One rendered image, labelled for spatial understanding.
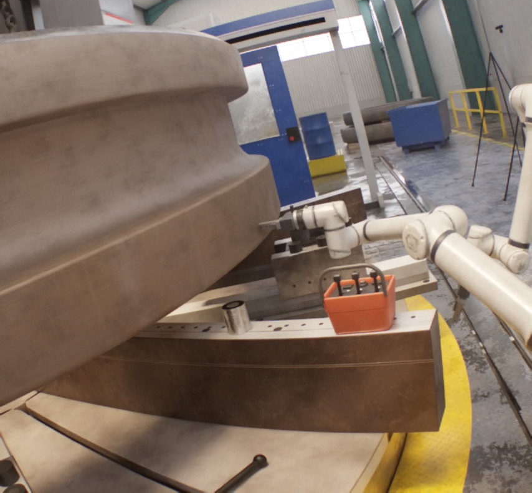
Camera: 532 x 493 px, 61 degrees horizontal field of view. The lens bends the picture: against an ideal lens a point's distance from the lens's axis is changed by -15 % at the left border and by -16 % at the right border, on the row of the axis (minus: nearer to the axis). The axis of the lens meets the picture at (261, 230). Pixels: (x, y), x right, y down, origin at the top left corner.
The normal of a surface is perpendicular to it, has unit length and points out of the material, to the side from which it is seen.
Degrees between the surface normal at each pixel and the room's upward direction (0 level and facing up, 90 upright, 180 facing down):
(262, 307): 72
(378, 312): 97
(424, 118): 90
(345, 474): 0
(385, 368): 90
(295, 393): 90
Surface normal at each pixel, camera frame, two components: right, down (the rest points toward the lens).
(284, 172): -0.14, 0.24
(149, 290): 0.82, -0.09
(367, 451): -0.24, -0.95
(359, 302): -0.36, 0.40
